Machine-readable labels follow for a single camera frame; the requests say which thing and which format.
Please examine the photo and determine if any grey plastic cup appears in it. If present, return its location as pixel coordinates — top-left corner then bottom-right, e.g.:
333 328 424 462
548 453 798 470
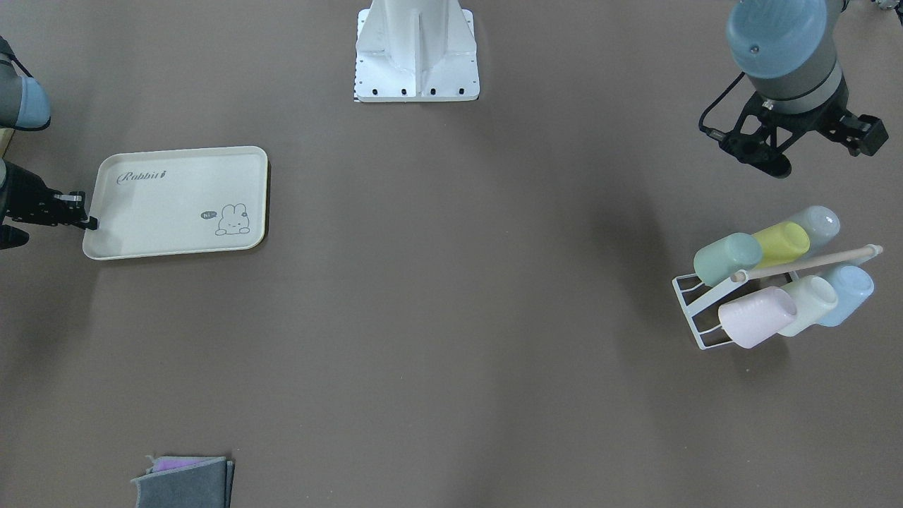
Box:
786 205 841 258

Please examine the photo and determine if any white plastic cup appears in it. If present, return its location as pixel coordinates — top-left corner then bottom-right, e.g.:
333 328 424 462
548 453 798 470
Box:
777 274 839 337

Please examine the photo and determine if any blue plastic cup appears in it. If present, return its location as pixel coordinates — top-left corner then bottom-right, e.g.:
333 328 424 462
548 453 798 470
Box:
817 263 876 327

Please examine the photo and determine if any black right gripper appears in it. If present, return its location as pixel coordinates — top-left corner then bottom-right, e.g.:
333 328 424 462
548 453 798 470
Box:
1 161 99 250

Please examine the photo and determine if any white wire cup rack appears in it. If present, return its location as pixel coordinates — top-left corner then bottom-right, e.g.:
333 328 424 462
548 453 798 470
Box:
672 243 885 351

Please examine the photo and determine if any purple cloth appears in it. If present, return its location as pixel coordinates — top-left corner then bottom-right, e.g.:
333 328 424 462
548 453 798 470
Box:
146 456 226 475

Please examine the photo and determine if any yellow plastic cup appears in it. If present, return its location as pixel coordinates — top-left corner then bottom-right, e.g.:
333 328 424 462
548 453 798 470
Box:
752 221 811 269

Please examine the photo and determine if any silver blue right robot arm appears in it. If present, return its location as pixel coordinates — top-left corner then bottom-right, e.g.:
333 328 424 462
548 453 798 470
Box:
1 38 99 231

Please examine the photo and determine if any green plastic cup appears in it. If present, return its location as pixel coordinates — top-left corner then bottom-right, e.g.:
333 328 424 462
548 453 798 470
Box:
693 232 763 286

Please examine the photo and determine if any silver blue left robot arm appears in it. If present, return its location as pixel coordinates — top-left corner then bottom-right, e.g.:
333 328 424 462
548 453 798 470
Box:
717 1 889 178

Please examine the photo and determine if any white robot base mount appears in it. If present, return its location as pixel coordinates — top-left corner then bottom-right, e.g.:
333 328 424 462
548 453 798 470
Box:
353 1 480 103

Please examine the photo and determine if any grey folded cloth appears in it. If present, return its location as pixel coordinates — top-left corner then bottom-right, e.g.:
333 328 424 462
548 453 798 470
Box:
131 456 234 507

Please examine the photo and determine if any pink plastic cup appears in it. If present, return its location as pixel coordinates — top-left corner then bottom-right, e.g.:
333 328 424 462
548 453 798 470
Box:
718 286 799 349

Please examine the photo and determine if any cream rabbit tray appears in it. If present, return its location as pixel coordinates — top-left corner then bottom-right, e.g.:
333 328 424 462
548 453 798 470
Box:
82 147 269 260

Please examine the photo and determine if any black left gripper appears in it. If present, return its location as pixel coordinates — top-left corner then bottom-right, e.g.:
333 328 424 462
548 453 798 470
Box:
719 91 889 178

